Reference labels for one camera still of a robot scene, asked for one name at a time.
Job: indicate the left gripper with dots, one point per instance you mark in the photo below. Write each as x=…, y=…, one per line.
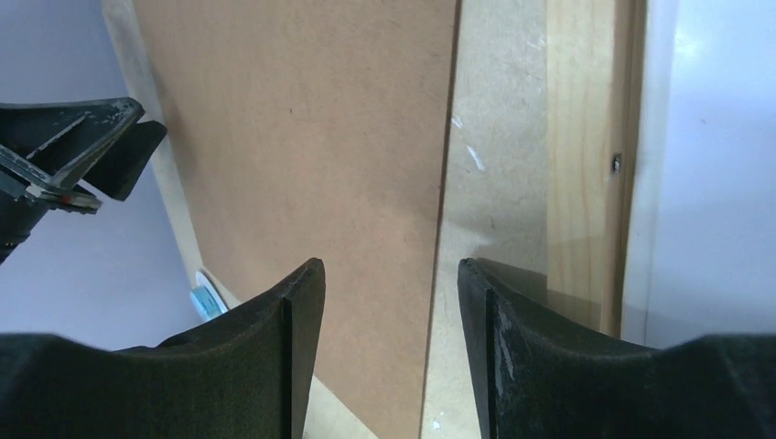
x=46, y=149

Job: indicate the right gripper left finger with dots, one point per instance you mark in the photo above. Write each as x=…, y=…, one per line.
x=244, y=374

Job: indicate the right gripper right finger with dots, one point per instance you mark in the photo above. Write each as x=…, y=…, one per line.
x=538, y=374

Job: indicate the brown backing board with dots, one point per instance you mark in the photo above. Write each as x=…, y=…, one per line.
x=317, y=129

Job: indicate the wooden picture frame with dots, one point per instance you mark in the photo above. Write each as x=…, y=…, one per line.
x=594, y=66

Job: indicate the blue white tape dispenser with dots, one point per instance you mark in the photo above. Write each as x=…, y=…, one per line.
x=206, y=298

